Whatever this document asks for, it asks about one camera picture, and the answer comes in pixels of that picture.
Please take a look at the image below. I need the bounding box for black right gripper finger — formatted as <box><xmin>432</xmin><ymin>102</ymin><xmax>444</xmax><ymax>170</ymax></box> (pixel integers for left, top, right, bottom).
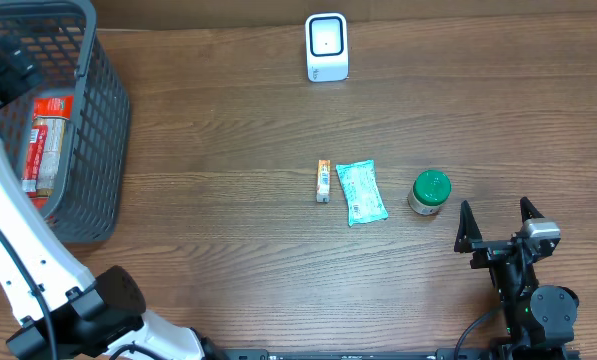
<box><xmin>454</xmin><ymin>200</ymin><xmax>482</xmax><ymax>253</ymax></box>
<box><xmin>519</xmin><ymin>197</ymin><xmax>544</xmax><ymax>222</ymax></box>

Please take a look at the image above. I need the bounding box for green lid jar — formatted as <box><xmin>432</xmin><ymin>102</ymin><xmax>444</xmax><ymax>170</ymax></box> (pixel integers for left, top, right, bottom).
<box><xmin>407</xmin><ymin>169</ymin><xmax>452</xmax><ymax>216</ymax></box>

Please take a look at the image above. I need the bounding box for teal wet wipes pack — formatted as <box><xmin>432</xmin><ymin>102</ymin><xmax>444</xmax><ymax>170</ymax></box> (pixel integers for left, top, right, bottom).
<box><xmin>336</xmin><ymin>160</ymin><xmax>388</xmax><ymax>227</ymax></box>

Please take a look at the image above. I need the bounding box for small orange box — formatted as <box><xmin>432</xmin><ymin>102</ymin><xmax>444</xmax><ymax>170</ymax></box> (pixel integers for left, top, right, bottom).
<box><xmin>316</xmin><ymin>160</ymin><xmax>331</xmax><ymax>203</ymax></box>

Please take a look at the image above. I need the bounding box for red snack packet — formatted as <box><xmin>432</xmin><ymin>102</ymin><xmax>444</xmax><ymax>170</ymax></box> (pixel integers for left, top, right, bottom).
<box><xmin>21</xmin><ymin>95</ymin><xmax>73</xmax><ymax>209</ymax></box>

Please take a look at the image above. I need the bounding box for orange brown snack bag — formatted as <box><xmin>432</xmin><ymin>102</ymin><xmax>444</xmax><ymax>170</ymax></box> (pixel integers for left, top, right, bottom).
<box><xmin>33</xmin><ymin>116</ymin><xmax>67</xmax><ymax>197</ymax></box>

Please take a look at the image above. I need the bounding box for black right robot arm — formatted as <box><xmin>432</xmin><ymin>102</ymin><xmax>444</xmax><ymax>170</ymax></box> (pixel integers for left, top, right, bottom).
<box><xmin>452</xmin><ymin>197</ymin><xmax>580</xmax><ymax>359</ymax></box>

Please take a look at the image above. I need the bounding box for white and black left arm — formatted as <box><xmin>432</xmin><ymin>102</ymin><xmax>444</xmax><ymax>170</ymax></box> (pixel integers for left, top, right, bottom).
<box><xmin>0</xmin><ymin>50</ymin><xmax>227</xmax><ymax>360</ymax></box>

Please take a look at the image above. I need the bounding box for white barcode scanner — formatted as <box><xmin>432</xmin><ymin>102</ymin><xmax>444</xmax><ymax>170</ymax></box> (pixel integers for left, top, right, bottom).
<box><xmin>304</xmin><ymin>12</ymin><xmax>349</xmax><ymax>83</ymax></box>

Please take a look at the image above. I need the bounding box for grey plastic mesh basket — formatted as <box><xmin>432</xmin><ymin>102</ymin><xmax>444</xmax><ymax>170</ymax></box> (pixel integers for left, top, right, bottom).
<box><xmin>0</xmin><ymin>0</ymin><xmax>131</xmax><ymax>243</ymax></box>

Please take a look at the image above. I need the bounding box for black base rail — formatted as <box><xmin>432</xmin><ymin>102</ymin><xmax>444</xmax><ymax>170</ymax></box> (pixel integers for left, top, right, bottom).
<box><xmin>212</xmin><ymin>344</ymin><xmax>582</xmax><ymax>360</ymax></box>

